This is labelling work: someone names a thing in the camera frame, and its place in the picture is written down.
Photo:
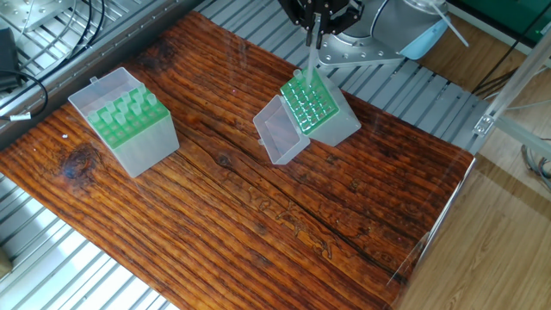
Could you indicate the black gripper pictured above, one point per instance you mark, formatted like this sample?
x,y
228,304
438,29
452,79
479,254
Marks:
x,y
323,5

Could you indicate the translucent tip box green rack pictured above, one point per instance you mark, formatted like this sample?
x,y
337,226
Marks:
x,y
331,116
146,146

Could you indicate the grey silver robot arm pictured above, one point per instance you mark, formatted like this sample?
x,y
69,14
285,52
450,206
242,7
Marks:
x,y
396,26

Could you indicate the clear hinged box lid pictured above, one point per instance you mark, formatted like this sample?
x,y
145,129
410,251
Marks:
x,y
96,93
280,133

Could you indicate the glossy wooden board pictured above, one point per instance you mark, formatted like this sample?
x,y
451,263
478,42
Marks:
x,y
258,215

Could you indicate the grey metal mount plate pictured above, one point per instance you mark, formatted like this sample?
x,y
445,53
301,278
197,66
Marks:
x,y
357,53

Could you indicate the aluminium frame corner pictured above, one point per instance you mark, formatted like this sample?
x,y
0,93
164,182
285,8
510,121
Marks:
x,y
508,108

